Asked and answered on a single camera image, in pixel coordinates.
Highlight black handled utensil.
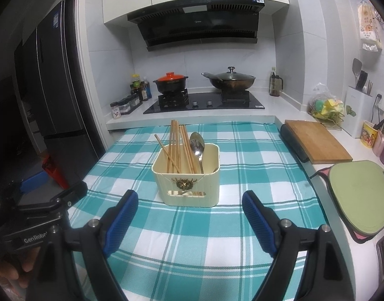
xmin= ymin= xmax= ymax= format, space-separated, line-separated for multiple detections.
xmin=355 ymin=70 xmax=368 ymax=91

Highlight large steel spoon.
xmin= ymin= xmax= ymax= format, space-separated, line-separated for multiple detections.
xmin=189 ymin=132 xmax=205 ymax=174

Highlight cream plastic utensil container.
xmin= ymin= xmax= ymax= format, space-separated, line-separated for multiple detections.
xmin=152 ymin=143 xmax=220 ymax=207

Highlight printed hanging bag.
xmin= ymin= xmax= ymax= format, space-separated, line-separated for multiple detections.
xmin=358 ymin=0 xmax=382 ymax=49

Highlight black gas stove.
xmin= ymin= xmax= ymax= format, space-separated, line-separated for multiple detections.
xmin=143 ymin=88 xmax=266 ymax=115

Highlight yellow printed mug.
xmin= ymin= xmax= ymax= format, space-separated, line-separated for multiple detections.
xmin=360 ymin=121 xmax=379 ymax=148

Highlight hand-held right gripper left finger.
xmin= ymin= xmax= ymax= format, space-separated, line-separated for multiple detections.
xmin=24 ymin=190 xmax=139 ymax=301

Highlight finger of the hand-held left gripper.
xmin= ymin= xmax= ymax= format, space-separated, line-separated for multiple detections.
xmin=18 ymin=181 xmax=88 ymax=217
xmin=19 ymin=171 xmax=48 ymax=206

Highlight grey spatula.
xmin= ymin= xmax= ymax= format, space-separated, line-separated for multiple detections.
xmin=352 ymin=58 xmax=363 ymax=88

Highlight black range hood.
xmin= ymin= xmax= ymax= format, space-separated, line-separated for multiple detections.
xmin=127 ymin=0 xmax=265 ymax=52

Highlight black clay pot orange lid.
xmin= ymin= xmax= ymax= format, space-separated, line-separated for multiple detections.
xmin=153 ymin=72 xmax=189 ymax=94

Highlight red plastic object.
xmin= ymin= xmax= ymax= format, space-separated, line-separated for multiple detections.
xmin=41 ymin=154 xmax=70 ymax=190

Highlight black wok with glass lid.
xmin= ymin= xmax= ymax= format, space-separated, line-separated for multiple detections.
xmin=201 ymin=66 xmax=256 ymax=91

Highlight teal checked tablecloth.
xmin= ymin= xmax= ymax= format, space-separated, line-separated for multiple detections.
xmin=65 ymin=122 xmax=331 ymax=301

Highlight dark grey refrigerator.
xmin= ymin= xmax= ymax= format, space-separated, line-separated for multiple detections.
xmin=13 ymin=0 xmax=106 ymax=182

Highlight wooden chopsticks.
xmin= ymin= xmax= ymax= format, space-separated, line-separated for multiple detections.
xmin=179 ymin=126 xmax=188 ymax=174

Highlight pink cup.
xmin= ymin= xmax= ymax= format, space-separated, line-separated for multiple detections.
xmin=372 ymin=128 xmax=384 ymax=157

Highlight person's left hand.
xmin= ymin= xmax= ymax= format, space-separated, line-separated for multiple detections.
xmin=0 ymin=249 xmax=26 ymax=289

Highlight green cutting board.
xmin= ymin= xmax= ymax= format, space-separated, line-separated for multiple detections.
xmin=328 ymin=161 xmax=384 ymax=234

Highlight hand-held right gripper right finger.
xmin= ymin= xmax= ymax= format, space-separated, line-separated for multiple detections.
xmin=242 ymin=190 xmax=357 ymax=301

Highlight plastic bag of sponges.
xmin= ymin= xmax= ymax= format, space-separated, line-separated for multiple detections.
xmin=307 ymin=83 xmax=348 ymax=129

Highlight wooden cutting board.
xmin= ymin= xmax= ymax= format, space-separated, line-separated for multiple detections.
xmin=284 ymin=120 xmax=353 ymax=164

